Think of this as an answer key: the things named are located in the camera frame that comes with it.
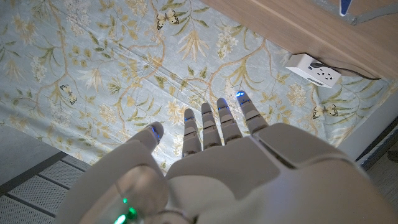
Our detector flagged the black power strip cable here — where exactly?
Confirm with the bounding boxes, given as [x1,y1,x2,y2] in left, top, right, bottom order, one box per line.
[310,62,382,81]

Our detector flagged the white power strip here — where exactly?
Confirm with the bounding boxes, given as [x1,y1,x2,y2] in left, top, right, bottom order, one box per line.
[285,53,342,88]

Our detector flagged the floral printed backdrop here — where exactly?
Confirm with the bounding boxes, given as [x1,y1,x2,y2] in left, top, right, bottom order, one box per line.
[0,0,398,175]

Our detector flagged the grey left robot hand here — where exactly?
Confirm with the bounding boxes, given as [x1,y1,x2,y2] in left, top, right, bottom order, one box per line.
[54,91,398,224]

